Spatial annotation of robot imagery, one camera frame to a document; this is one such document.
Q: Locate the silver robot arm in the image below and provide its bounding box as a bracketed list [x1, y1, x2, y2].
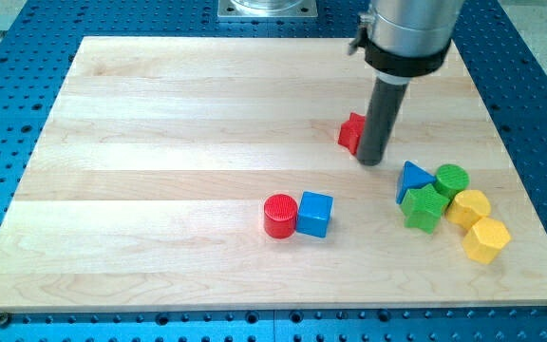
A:
[348, 0, 463, 86]

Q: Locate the red star block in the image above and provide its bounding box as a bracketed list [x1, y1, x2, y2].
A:
[337, 112, 366, 155]

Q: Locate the blue triangle block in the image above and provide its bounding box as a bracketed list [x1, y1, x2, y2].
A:
[395, 161, 436, 204]

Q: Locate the green star block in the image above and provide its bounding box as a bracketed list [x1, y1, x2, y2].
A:
[400, 184, 450, 235]

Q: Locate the red cylinder block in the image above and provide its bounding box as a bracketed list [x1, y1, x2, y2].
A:
[264, 194, 298, 239]

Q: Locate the blue cube block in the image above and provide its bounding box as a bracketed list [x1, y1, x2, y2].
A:
[295, 191, 333, 238]

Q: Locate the wooden board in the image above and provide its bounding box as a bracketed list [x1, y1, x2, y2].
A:
[0, 37, 547, 313]

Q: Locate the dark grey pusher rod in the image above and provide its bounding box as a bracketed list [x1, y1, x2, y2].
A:
[356, 79, 407, 166]

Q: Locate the green cylinder block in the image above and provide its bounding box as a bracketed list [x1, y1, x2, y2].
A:
[434, 163, 470, 200]

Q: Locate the yellow rounded block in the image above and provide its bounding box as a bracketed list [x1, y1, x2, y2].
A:
[445, 190, 491, 230]

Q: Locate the yellow hexagon block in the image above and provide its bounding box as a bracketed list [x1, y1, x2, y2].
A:
[462, 218, 512, 264]

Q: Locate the blue perforated table plate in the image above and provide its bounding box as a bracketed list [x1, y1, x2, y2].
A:
[0, 0, 547, 341]

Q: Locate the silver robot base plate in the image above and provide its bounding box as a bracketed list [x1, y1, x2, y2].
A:
[217, 0, 318, 19]

